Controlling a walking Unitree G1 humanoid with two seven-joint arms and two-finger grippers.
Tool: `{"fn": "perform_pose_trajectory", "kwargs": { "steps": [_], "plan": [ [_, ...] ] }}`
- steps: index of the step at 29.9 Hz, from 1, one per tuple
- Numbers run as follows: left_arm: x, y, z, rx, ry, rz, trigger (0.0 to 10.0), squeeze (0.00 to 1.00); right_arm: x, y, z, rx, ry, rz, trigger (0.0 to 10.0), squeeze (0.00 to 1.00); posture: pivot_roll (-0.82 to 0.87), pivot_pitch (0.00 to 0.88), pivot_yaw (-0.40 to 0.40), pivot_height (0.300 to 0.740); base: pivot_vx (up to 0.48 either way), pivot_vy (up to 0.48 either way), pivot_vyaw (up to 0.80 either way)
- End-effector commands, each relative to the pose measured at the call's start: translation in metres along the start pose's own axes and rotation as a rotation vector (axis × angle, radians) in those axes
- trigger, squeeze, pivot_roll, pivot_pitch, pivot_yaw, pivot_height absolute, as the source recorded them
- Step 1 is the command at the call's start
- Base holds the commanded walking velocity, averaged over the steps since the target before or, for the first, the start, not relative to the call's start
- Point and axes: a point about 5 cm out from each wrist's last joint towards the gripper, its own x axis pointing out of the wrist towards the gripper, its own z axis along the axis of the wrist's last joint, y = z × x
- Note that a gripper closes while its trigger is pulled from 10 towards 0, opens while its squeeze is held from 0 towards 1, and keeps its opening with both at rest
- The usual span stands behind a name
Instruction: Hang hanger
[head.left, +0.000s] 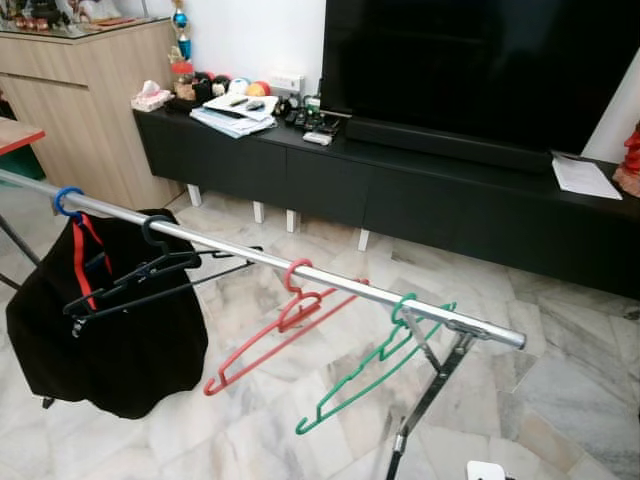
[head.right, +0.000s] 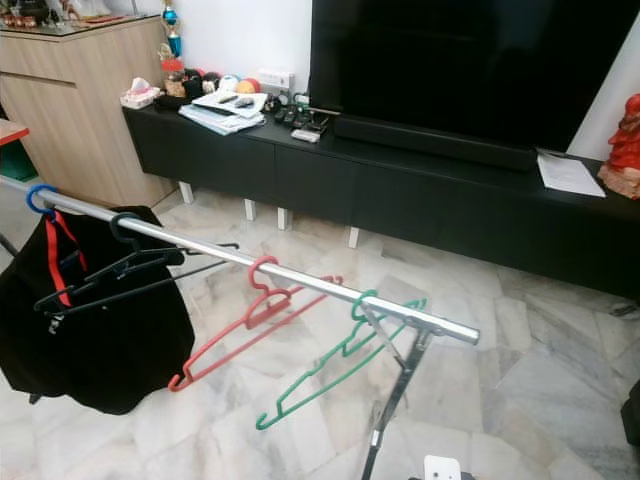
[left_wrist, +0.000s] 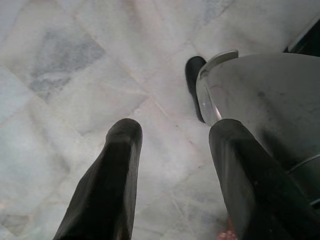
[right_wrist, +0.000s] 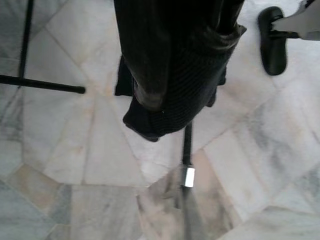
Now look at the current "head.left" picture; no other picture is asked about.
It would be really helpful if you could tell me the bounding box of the silver metal clothes rack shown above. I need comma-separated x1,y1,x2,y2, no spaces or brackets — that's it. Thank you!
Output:
0,168,528,480

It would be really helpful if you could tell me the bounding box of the light wooden drawer cabinet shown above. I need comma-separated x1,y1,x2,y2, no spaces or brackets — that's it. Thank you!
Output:
0,18,186,211

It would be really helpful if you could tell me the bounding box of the red laughing buddha statue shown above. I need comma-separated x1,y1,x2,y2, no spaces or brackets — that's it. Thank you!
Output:
613,125,640,198

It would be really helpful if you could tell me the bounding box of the black plush toy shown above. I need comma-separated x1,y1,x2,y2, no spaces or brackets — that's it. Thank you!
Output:
192,70,229,99

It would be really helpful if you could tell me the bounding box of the black soundbar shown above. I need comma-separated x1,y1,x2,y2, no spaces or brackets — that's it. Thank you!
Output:
345,118,556,176

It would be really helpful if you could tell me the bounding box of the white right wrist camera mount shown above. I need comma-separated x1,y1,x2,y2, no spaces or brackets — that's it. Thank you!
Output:
467,461,506,480

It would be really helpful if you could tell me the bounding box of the red plastic hanger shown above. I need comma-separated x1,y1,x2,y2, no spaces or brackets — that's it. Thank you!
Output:
203,258,369,397

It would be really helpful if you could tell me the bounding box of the blue trophy ornament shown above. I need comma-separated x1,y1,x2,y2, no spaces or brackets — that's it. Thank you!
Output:
170,0,191,59

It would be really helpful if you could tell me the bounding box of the black TV console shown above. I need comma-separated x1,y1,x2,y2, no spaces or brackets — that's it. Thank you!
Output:
133,105,640,301

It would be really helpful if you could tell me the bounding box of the stack of white papers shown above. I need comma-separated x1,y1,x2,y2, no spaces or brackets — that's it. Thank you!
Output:
190,92,279,139

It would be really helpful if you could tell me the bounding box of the white paper sheet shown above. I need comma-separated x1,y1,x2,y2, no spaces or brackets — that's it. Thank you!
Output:
551,152,623,201

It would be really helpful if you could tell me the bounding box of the black flat television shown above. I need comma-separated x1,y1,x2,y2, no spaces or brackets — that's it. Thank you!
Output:
320,0,640,156

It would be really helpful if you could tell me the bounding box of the marble pattern folding table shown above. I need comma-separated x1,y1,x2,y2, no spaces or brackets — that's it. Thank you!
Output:
0,118,46,156

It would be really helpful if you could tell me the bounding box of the white wall socket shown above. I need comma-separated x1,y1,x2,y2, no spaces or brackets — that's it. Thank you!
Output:
270,73,305,94

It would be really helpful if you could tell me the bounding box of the green plastic hanger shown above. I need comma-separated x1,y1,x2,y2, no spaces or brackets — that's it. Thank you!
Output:
295,292,458,437

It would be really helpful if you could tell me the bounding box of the black shirt with red trim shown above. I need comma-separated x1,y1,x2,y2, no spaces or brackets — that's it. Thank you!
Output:
5,208,209,421

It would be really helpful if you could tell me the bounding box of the black plastic hanger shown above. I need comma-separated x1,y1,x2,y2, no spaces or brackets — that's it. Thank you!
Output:
62,215,263,326

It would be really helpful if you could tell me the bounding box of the red lid snack jar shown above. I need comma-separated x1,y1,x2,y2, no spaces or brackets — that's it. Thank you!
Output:
170,60,196,101

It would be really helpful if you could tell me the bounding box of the pink tissue box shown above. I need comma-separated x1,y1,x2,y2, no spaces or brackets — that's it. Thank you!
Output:
132,80,174,112

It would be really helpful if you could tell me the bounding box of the blue plastic hanger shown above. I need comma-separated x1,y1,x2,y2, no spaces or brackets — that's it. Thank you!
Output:
53,186,86,219

